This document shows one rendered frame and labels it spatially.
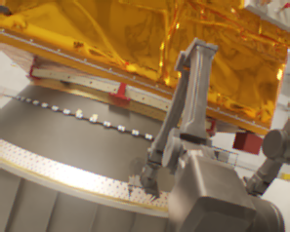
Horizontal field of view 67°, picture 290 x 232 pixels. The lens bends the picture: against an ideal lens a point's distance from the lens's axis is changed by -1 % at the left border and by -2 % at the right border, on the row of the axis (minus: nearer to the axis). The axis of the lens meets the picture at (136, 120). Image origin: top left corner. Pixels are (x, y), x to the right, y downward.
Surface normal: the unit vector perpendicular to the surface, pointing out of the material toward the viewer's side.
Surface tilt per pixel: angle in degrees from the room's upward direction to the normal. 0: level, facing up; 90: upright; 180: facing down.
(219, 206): 70
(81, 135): 62
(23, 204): 90
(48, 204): 90
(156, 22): 87
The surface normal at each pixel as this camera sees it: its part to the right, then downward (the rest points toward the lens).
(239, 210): 0.17, -0.37
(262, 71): 0.25, 0.00
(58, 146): 0.00, -0.55
